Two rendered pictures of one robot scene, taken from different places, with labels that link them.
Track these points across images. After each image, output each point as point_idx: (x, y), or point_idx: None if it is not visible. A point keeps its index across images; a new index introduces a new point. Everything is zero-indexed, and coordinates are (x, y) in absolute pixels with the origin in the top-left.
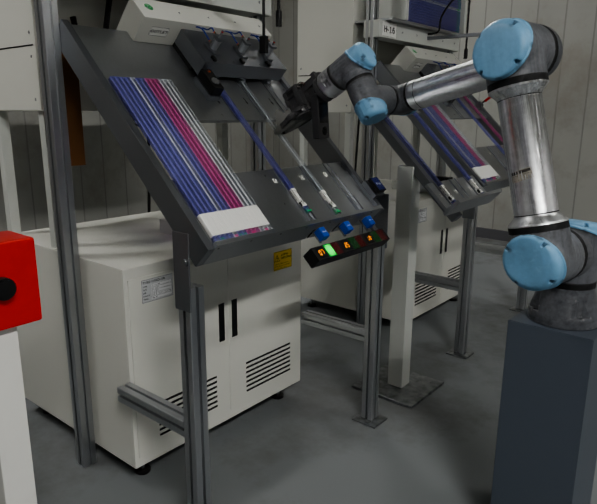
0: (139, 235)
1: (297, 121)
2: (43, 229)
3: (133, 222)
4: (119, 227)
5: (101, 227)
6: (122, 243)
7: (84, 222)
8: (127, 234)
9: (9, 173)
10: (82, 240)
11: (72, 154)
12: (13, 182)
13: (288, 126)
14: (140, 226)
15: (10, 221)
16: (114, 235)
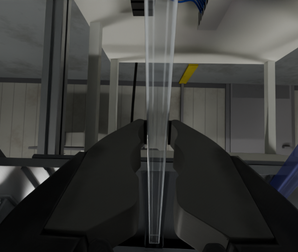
0: (240, 17)
1: (137, 209)
2: (245, 62)
3: (185, 49)
4: (211, 44)
5: (219, 50)
6: (294, 2)
7: (207, 62)
8: (240, 25)
9: (272, 107)
10: (284, 31)
11: None
12: (269, 100)
13: (199, 167)
14: (197, 38)
15: (274, 71)
16: (250, 29)
